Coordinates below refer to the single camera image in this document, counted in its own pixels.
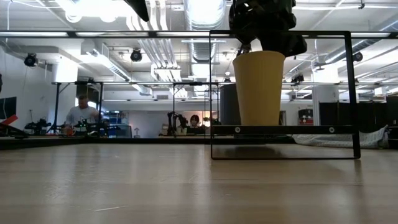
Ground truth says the black metal wire shelf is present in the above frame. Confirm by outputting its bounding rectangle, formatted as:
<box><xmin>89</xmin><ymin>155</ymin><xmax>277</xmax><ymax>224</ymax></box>
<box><xmin>209</xmin><ymin>29</ymin><xmax>362</xmax><ymax>161</ymax></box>

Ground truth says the person at side desk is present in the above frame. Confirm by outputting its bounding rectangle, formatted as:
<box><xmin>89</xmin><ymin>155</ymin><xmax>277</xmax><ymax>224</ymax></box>
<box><xmin>64</xmin><ymin>95</ymin><xmax>101</xmax><ymax>131</ymax></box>

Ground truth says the person behind table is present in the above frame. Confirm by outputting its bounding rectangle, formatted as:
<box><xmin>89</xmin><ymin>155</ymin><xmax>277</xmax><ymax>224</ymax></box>
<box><xmin>186</xmin><ymin>114</ymin><xmax>206</xmax><ymax>136</ymax></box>

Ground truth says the red background box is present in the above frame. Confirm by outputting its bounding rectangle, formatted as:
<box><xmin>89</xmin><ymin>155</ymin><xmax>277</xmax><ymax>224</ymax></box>
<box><xmin>298</xmin><ymin>108</ymin><xmax>315</xmax><ymax>126</ymax></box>

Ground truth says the tall yellow cup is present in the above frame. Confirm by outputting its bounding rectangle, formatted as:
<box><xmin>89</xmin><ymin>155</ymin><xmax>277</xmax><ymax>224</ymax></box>
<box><xmin>232</xmin><ymin>50</ymin><xmax>287</xmax><ymax>126</ymax></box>

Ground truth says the silver ventilation duct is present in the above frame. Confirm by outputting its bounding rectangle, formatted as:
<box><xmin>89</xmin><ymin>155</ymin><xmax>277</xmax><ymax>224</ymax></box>
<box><xmin>183</xmin><ymin>0</ymin><xmax>227</xmax><ymax>63</ymax></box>

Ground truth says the black background station frame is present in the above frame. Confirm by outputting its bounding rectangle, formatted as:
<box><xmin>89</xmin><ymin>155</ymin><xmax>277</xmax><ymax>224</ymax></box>
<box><xmin>51</xmin><ymin>80</ymin><xmax>105</xmax><ymax>135</ymax></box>

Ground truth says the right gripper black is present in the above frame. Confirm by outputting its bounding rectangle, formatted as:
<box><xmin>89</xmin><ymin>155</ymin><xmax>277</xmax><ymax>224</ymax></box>
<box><xmin>228</xmin><ymin>0</ymin><xmax>298</xmax><ymax>57</ymax></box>

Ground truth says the white crumpled cloth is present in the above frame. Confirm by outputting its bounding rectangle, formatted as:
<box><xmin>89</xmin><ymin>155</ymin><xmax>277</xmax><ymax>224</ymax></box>
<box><xmin>292</xmin><ymin>124</ymin><xmax>391</xmax><ymax>149</ymax></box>

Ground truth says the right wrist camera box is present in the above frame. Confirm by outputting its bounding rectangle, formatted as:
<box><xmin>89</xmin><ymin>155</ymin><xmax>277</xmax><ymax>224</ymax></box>
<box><xmin>260</xmin><ymin>30</ymin><xmax>308</xmax><ymax>59</ymax></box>

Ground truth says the dark wall screen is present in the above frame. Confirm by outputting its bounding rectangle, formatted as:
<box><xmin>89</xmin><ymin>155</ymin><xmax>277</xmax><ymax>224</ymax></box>
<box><xmin>0</xmin><ymin>96</ymin><xmax>17</xmax><ymax>120</ymax></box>

